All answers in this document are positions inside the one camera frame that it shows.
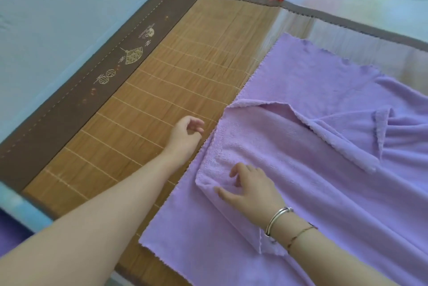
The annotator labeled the person's right hand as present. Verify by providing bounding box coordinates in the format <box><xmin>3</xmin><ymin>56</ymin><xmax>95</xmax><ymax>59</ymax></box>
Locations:
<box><xmin>214</xmin><ymin>162</ymin><xmax>287</xmax><ymax>229</ymax></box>

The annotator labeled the person's left hand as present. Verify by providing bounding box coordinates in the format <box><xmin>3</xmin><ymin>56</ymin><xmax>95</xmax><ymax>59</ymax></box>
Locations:
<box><xmin>165</xmin><ymin>115</ymin><xmax>206</xmax><ymax>160</ymax></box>

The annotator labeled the purple towel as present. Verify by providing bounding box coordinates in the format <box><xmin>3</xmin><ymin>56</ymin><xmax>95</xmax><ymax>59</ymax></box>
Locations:
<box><xmin>137</xmin><ymin>32</ymin><xmax>428</xmax><ymax>286</ymax></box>

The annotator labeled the person's right forearm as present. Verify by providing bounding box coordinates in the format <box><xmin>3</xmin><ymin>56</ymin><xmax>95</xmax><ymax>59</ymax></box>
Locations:
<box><xmin>267</xmin><ymin>210</ymin><xmax>400</xmax><ymax>286</ymax></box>

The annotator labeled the person's left forearm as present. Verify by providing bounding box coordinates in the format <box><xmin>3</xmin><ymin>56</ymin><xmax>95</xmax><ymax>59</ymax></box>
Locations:
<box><xmin>0</xmin><ymin>148</ymin><xmax>188</xmax><ymax>286</ymax></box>

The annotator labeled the brown bamboo sleeping mat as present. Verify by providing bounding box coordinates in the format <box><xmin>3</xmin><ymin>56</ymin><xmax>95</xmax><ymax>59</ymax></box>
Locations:
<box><xmin>0</xmin><ymin>0</ymin><xmax>428</xmax><ymax>286</ymax></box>

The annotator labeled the white glossy headboard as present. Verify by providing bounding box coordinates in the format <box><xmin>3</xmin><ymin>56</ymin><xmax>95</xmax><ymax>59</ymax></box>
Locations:
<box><xmin>0</xmin><ymin>0</ymin><xmax>169</xmax><ymax>145</ymax></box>

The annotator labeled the purple floor mat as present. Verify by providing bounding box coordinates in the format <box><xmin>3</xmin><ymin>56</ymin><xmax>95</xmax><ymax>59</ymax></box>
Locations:
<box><xmin>0</xmin><ymin>210</ymin><xmax>35</xmax><ymax>259</ymax></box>

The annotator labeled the silver bangle bracelet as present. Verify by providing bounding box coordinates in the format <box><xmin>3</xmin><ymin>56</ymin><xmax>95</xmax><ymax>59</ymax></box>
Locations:
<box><xmin>264</xmin><ymin>206</ymin><xmax>295</xmax><ymax>238</ymax></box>

